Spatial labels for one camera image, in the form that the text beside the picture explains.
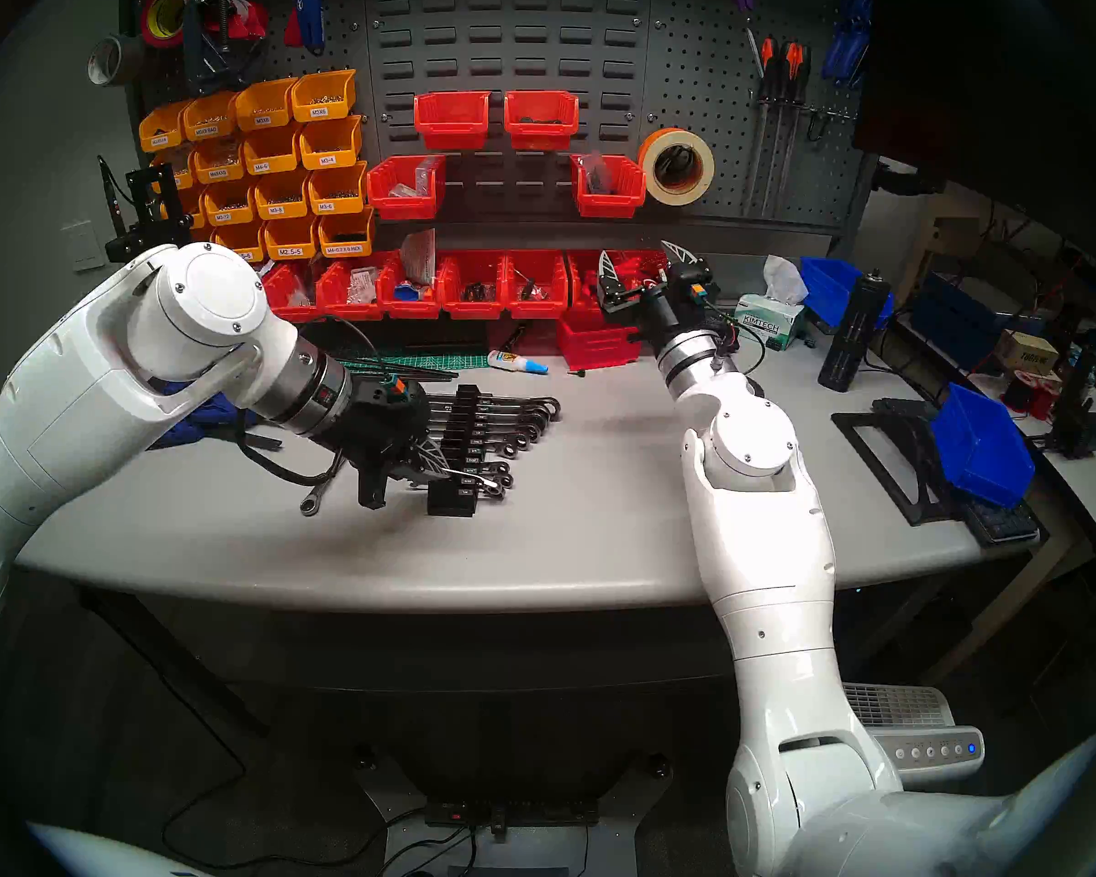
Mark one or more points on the orange black screwdriver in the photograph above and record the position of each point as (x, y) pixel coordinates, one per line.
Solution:
(795, 67)
(767, 71)

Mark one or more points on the yellow screw bin M4-0.7 hex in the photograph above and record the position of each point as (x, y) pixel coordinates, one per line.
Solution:
(345, 233)

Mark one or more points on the yellow screw bin M3-6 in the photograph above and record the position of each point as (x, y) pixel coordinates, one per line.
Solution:
(336, 188)

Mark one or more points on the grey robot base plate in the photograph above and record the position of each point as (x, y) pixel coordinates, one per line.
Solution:
(616, 839)

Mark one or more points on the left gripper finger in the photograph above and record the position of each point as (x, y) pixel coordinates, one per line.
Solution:
(427, 471)
(427, 452)

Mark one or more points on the black monitor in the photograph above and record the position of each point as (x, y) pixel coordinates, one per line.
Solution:
(995, 89)

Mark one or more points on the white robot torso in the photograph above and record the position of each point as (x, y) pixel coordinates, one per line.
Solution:
(100, 859)

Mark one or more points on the red plastic bin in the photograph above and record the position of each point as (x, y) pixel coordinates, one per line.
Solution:
(584, 290)
(473, 307)
(452, 121)
(349, 309)
(306, 307)
(406, 204)
(596, 345)
(541, 121)
(608, 204)
(536, 307)
(411, 307)
(644, 265)

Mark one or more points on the beige masking tape roll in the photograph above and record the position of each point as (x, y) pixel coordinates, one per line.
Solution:
(705, 167)

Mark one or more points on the red yellow tape roll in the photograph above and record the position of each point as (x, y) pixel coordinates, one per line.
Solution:
(151, 26)

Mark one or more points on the tall clear parts bag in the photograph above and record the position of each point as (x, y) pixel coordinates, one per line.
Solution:
(417, 256)

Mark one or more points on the black hanging clamp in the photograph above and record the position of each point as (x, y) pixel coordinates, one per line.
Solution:
(224, 53)

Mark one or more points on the black frame stand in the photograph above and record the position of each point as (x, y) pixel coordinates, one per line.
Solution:
(895, 469)

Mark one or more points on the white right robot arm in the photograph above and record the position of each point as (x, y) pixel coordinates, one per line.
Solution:
(767, 537)

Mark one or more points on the black articulated holder stand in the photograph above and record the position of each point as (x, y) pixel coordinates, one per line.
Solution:
(151, 199)

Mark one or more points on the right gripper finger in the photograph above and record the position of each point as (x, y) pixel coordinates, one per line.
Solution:
(610, 272)
(685, 254)

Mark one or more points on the blue plastic bin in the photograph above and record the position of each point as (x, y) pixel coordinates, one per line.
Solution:
(982, 446)
(831, 286)

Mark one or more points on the clear plastic parts bag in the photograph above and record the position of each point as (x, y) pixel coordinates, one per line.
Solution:
(363, 286)
(417, 179)
(594, 172)

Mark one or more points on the small chrome ratcheting wrench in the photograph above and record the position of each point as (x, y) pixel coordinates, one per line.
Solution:
(475, 480)

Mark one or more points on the black keyboard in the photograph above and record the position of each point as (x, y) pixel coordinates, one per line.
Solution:
(1000, 522)

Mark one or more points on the yellow screw bin M4-6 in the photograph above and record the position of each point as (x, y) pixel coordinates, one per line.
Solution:
(272, 151)

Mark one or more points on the black ribbed bottle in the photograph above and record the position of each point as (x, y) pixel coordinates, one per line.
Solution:
(854, 336)

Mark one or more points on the black wrench holder case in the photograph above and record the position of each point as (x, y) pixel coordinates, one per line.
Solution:
(450, 505)

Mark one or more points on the dark blue storage bin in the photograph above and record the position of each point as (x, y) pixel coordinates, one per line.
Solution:
(959, 313)

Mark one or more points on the yellow screw bin M2.5-5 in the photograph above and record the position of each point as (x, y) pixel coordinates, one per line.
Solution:
(289, 239)

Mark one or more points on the Kimtech tissue box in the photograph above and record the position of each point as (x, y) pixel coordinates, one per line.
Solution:
(770, 322)

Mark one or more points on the black power strip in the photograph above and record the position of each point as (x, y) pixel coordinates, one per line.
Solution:
(511, 811)

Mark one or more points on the yellow screw bin M3-4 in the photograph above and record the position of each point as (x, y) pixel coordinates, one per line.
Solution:
(331, 142)

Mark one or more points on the white air purifier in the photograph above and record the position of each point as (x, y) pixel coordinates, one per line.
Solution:
(913, 729)

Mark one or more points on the yellow screw bin M3-8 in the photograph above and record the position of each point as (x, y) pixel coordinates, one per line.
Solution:
(281, 196)

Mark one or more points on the grey tool wall panel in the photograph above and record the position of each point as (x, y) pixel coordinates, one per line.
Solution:
(703, 80)

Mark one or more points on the small cardboard box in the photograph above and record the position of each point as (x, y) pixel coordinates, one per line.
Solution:
(1027, 353)

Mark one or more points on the medium chrome ratcheting wrench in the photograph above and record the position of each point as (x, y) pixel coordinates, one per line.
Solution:
(313, 499)

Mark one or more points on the yellow screw bin M2.5-6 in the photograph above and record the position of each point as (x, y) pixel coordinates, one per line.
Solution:
(237, 237)

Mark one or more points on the white light switch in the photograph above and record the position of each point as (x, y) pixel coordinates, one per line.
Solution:
(82, 247)

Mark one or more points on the blue red hand tool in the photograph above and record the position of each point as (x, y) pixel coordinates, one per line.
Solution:
(310, 7)

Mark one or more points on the green cutting mat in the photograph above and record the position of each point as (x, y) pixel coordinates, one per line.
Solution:
(466, 361)

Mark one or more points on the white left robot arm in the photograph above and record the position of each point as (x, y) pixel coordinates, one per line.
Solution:
(55, 409)

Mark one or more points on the white glue bottle blue cap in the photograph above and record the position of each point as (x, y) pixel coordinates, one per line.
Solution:
(511, 362)

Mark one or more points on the grey tape roll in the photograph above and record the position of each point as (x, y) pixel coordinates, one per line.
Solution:
(130, 58)

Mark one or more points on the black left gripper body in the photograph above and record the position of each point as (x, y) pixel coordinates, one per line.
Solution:
(384, 427)

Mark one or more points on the black marker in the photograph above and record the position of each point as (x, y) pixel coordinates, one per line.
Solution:
(511, 338)

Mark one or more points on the yellow screw bin M3-12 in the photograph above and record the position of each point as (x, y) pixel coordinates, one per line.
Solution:
(228, 204)

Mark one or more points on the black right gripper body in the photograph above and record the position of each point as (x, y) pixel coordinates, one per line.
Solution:
(667, 309)

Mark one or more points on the blue bar clamp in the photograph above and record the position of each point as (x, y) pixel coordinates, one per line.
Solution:
(196, 423)

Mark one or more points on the white tissue sheet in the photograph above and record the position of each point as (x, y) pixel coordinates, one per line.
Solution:
(783, 280)

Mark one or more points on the red hanging tool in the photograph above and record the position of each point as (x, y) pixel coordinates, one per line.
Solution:
(247, 21)

